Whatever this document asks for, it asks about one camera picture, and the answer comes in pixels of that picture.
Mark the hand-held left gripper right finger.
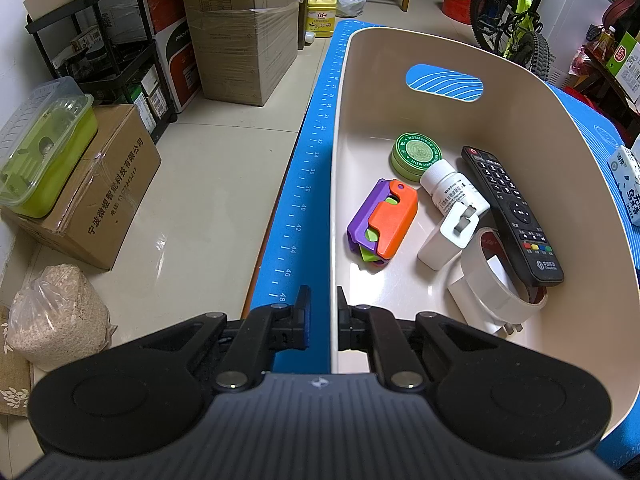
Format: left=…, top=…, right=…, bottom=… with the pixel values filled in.
left=336, top=286, right=506, bottom=392

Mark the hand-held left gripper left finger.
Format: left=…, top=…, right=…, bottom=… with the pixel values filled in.
left=132, top=285, right=312, bottom=393

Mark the purple and orange toy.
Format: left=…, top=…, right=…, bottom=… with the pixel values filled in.
left=347, top=178, right=419, bottom=266

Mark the white charger block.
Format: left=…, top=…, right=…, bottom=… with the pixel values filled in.
left=417, top=204, right=480, bottom=271

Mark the white tape roll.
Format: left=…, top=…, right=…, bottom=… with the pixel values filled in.
left=460, top=227, right=548, bottom=322

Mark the white plug adapter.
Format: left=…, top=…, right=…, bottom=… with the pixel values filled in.
left=446, top=280, right=523, bottom=346

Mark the white pill bottle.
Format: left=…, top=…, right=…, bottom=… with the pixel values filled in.
left=419, top=159, right=491, bottom=217

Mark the green round tin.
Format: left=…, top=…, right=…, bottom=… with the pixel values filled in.
left=390, top=132, right=453, bottom=184

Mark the black remote control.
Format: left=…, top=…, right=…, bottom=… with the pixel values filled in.
left=460, top=145, right=565, bottom=287

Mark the beige plastic storage bin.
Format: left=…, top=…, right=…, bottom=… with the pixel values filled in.
left=327, top=27, right=640, bottom=453

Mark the blue measuring mat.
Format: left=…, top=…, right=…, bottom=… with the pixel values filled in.
left=245, top=20, right=640, bottom=471

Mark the brown printed cardboard box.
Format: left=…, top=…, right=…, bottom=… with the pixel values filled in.
left=2, top=105, right=162, bottom=271

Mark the clear bag of wood shavings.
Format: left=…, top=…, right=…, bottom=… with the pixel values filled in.
left=7, top=264, right=113, bottom=372

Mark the large taped cardboard box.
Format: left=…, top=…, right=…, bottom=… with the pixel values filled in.
left=185, top=0, right=301, bottom=107

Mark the white and red appliance box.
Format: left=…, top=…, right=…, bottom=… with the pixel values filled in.
left=155, top=30, right=202, bottom=113

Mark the leaf patterned brown cardboard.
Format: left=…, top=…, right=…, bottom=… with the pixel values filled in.
left=0, top=310, right=34, bottom=417

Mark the green container with clear lid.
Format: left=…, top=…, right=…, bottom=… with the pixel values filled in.
left=0, top=76, right=99, bottom=219

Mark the yellow detergent jug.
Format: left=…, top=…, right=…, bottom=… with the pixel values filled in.
left=305, top=0, right=337, bottom=38

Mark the blue and white tissue pack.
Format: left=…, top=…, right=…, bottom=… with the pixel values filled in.
left=606, top=145, right=640, bottom=226

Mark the black metal shelf rack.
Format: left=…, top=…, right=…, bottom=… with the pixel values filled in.
left=25, top=0, right=178, bottom=146

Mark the green and black bicycle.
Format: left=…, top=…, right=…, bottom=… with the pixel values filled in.
left=470, top=0, right=556, bottom=86

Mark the dark wooden side table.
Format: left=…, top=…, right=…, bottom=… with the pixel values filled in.
left=582, top=45, right=640, bottom=136

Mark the green carton box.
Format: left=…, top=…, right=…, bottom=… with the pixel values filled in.
left=606, top=32, right=640, bottom=111

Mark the white chest freezer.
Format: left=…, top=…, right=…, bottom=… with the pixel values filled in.
left=537, top=0, right=623, bottom=88

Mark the dark red bag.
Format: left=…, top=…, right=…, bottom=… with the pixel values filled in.
left=602, top=0, right=640, bottom=31

